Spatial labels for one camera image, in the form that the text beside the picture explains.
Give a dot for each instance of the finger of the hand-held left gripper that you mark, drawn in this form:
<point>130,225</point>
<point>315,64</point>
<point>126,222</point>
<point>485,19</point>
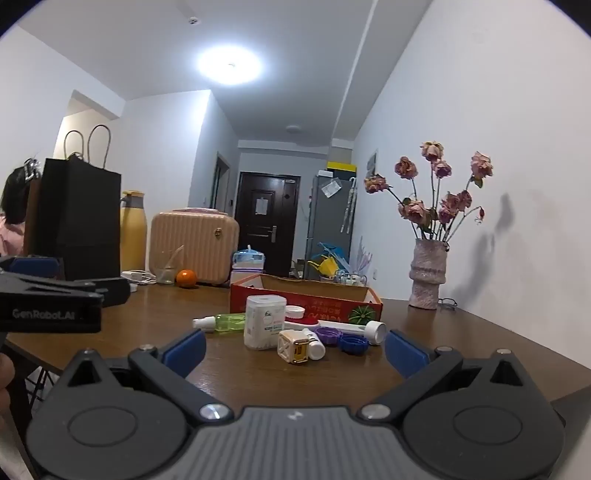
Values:
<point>32,266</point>
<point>113,291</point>

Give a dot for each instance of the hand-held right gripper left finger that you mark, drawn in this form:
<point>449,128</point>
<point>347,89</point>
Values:
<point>184,351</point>

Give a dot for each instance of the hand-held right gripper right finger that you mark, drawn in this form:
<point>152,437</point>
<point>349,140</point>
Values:
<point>406,355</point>

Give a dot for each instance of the green spray bottle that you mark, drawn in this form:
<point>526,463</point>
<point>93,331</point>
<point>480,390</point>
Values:
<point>226,322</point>

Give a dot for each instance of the blue bottle cap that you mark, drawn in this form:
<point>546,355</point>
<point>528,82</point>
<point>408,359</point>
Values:
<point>353,345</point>

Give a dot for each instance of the red white toothpaste tube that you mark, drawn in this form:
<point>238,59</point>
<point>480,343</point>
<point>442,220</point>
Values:
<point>355,328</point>

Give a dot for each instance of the purple bottle cap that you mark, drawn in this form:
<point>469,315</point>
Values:
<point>328,334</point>

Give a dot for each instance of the white cotton swab container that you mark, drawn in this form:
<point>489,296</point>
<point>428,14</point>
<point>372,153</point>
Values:
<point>263,323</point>

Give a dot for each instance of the small white bottle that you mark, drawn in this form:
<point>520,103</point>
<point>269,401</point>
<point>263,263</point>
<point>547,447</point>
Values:
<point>316,347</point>

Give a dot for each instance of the red cardboard box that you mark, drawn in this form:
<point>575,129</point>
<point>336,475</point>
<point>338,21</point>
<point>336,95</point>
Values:
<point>323,304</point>

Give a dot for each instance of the white gold cube bottle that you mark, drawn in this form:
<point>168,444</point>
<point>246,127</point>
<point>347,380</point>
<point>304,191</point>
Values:
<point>293,348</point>

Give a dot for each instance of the white jar lid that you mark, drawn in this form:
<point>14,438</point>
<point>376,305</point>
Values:
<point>295,312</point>

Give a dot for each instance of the person's left hand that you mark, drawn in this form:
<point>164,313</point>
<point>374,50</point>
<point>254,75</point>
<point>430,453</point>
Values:
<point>5,374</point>

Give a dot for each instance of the clear glass cup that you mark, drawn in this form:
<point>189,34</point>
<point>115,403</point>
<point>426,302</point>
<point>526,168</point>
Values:
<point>165,274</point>

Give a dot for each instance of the yellow thermos bottle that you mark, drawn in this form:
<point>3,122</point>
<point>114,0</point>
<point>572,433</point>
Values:
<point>134,230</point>

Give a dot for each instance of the black paper bag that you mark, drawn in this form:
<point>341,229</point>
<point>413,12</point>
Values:
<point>78,221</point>

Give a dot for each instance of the clear glass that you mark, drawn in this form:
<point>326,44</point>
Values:
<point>173,258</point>

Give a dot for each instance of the orange fruit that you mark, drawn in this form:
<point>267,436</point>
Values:
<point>186,278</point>

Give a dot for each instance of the pink speckled ceramic vase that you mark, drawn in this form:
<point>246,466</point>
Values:
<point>427,277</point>

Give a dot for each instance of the pink ribbed suitcase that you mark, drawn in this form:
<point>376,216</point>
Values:
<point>198,244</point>

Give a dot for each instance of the silver hair clip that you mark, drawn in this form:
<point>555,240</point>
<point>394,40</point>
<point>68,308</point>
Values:
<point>30,169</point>

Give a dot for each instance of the purple artificial flowers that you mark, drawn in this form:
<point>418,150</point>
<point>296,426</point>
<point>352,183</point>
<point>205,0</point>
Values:
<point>362,256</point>

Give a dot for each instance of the blue wet wipes pack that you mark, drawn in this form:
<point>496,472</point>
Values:
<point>249,259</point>

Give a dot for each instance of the yellow plastic object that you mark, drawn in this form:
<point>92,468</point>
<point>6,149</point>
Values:
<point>323,267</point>

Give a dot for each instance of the blue plastic rack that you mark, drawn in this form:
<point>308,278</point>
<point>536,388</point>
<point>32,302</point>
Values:
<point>334,251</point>

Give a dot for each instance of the dried pink roses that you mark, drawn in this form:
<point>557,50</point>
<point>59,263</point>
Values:
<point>415,210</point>

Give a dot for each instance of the dark side door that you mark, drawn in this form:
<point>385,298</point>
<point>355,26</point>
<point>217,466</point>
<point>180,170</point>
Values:
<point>221,184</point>

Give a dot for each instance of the grey refrigerator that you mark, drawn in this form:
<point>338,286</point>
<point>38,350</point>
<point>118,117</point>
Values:
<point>325,221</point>

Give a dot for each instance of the folded white umbrella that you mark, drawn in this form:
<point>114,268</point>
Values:
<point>348,203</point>

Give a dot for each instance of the white paper on door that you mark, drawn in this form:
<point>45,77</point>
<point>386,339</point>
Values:
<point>261,206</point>

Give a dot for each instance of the dark brown entrance door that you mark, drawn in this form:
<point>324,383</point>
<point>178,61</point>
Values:
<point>277,203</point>

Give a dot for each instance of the paper note on refrigerator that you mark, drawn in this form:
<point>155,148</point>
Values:
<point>331,188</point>

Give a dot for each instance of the yellow box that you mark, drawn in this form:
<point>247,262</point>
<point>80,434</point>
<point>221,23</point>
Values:
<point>341,166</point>

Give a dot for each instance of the small unlit ceiling lamp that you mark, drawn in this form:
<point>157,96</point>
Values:
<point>293,129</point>

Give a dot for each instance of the bright round ceiling lamp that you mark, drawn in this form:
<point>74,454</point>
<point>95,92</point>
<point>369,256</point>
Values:
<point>229,64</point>

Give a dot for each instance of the wall picture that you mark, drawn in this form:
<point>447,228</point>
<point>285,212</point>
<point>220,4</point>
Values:
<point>372,164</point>

